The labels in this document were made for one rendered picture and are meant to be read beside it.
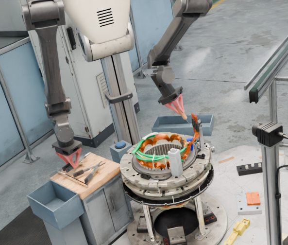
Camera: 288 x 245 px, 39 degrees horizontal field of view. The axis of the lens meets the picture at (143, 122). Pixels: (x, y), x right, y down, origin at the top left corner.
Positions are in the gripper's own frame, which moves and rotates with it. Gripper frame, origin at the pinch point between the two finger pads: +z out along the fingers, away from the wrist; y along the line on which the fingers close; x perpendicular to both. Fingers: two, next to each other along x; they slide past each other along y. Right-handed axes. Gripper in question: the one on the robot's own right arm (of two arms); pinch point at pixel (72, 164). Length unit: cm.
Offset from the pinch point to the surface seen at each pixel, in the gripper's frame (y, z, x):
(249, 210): 50, 29, 38
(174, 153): 40.2, -9.1, 11.7
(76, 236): 9.5, 20.3, -12.6
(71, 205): 11.9, 5.7, -12.1
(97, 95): -166, 61, 147
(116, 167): 13.5, 2.9, 9.2
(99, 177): 11.8, 3.0, 2.0
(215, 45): -207, 103, 406
